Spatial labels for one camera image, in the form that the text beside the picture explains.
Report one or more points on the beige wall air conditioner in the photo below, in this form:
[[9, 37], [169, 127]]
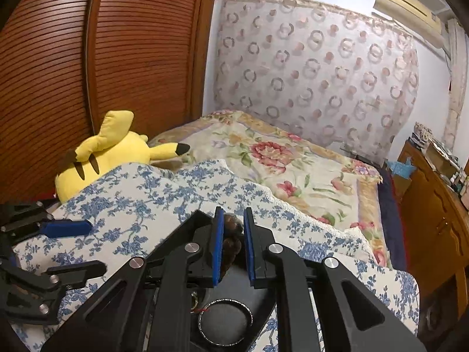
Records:
[[406, 7]]

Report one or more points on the dark blue bed sheet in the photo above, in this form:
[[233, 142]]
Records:
[[394, 220]]

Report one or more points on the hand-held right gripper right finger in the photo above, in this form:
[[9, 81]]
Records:
[[249, 246]]

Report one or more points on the cream floral blanket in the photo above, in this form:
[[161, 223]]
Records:
[[293, 165]]

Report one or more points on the wooden cabinet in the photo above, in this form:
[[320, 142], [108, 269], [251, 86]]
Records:
[[428, 209]]

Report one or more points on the beige lace curtain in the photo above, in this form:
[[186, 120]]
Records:
[[454, 80]]

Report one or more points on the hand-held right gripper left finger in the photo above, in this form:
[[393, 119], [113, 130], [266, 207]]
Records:
[[218, 242]]

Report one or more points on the black jewelry tray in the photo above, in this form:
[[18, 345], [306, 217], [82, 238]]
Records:
[[227, 324]]

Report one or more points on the sheer curtain with circle print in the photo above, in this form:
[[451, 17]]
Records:
[[311, 73]]

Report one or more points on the small brown furry object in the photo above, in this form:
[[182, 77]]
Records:
[[233, 245]]

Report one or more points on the silver bangle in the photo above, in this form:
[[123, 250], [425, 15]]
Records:
[[224, 301]]

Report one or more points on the yellow plush toy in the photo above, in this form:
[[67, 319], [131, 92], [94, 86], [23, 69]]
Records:
[[128, 146]]

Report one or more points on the red thread charm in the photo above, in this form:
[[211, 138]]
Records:
[[202, 311]]

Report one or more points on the pile of small household articles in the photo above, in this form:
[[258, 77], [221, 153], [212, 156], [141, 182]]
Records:
[[443, 157]]

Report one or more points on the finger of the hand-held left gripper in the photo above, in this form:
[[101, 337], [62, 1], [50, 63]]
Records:
[[75, 269], [67, 228]]

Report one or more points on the brown louvered wooden wardrobe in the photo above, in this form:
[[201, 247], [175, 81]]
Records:
[[146, 44]]

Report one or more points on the blue crumpled cloth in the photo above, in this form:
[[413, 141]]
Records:
[[402, 167]]

